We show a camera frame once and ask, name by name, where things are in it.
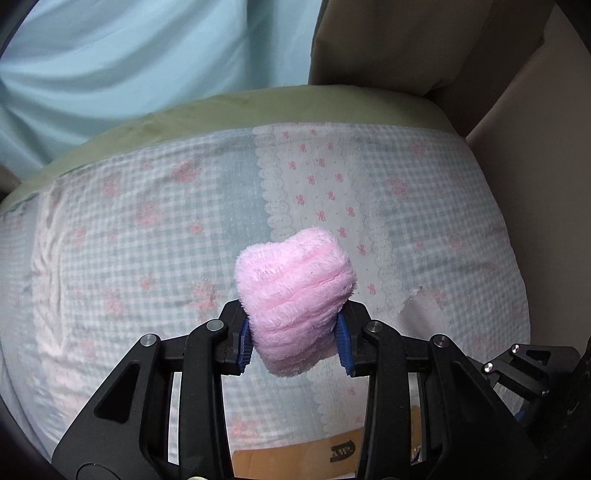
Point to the checkered floral bed sheet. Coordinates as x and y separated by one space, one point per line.
146 241

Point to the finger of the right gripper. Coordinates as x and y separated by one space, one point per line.
549 379

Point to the beige cushion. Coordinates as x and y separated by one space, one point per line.
461 55

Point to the light blue curtain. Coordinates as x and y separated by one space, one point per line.
76 69

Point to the open cardboard box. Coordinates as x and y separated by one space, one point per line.
333 455

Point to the green mattress pad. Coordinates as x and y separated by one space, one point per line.
294 104

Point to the pink fluffy towel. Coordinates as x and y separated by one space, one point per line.
292 292

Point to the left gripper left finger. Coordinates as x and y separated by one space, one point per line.
160 413

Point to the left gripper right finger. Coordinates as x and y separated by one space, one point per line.
430 413

